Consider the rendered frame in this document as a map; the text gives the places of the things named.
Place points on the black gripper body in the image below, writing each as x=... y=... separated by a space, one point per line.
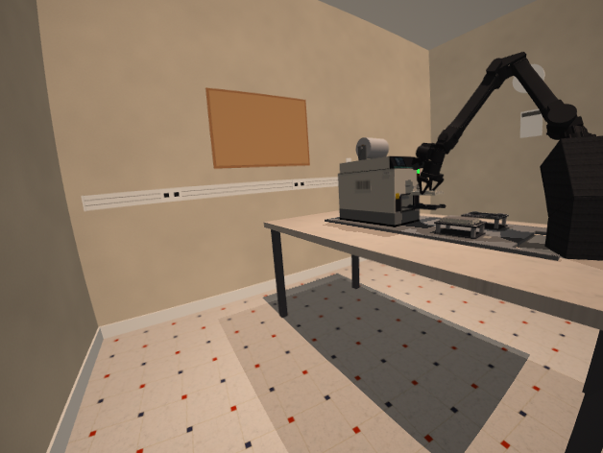
x=434 y=172

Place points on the white multiwell plate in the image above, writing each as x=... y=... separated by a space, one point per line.
x=455 y=221
x=426 y=193

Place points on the beige cylinder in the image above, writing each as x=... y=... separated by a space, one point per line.
x=375 y=148

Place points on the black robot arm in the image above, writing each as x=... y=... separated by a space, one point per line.
x=562 y=118

